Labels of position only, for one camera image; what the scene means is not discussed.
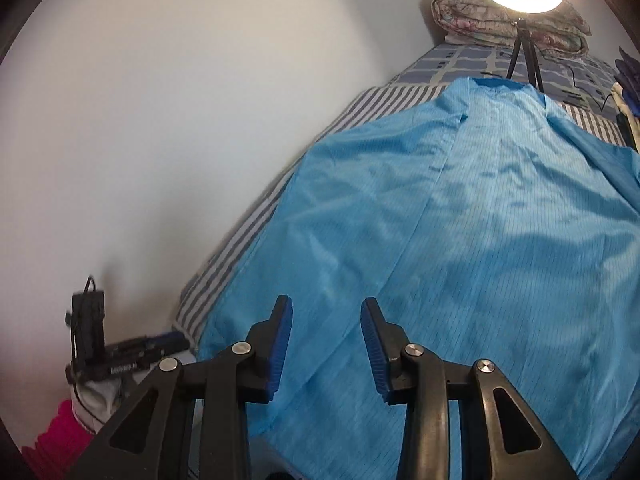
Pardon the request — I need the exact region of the blue checked bed sheet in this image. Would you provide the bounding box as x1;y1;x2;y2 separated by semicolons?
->
390;42;626;111

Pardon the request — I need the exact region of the thin black cable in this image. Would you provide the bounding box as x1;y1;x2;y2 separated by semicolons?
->
540;47;618;111

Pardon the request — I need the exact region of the black tripod stand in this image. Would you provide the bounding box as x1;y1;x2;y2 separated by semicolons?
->
505;15;547;93

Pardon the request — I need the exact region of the pile of dark clothes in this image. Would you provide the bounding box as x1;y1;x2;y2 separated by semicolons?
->
616;45;640;92

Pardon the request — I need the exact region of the grey striped blanket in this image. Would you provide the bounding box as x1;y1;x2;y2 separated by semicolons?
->
175;85;638;348

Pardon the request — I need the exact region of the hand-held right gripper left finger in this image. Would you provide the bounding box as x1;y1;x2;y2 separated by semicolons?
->
67;295;293;480

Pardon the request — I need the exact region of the cream folded garment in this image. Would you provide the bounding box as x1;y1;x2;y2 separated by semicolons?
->
610;82;633;117

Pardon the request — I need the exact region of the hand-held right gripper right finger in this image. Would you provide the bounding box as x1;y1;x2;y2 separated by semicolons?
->
361;297;576;480

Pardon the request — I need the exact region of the light blue work coat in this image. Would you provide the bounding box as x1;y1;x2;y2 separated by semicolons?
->
197;77;640;478

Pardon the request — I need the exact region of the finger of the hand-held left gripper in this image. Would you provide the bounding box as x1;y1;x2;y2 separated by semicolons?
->
145;331;190;357

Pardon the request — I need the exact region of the folded floral quilt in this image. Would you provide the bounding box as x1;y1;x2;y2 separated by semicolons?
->
431;0;592;53

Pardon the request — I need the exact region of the white crumpled cloth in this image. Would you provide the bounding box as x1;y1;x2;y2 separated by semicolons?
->
75;377;136;423

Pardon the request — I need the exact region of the pink ribbed cloth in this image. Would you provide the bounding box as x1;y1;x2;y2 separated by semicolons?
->
22;399;93;480

